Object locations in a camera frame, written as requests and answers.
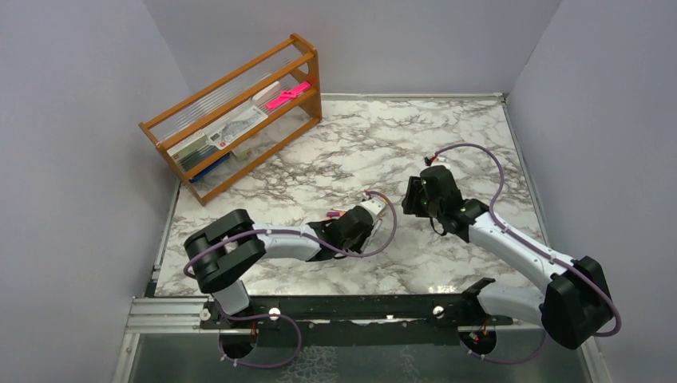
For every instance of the green white box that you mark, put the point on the green white box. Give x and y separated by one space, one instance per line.
188 151

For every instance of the white grey pen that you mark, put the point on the white grey pen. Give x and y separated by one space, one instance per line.
375 229

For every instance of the wooden rack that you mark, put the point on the wooden rack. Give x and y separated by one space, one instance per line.
260 80

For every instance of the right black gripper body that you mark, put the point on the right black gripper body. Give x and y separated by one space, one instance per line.
417 202

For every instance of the pink tool on rack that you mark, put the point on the pink tool on rack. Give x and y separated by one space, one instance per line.
287 95

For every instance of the aluminium frame rail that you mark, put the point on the aluminium frame rail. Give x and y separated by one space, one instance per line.
165 315

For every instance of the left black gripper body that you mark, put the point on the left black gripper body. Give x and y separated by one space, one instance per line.
356 246

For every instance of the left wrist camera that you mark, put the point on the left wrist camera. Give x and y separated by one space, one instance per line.
374 203

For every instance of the white digital scale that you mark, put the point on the white digital scale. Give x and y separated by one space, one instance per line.
232 125

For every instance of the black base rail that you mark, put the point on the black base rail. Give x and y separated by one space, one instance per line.
347 320

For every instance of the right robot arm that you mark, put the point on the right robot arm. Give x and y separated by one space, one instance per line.
569 298

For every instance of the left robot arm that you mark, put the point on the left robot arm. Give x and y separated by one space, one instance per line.
221 253

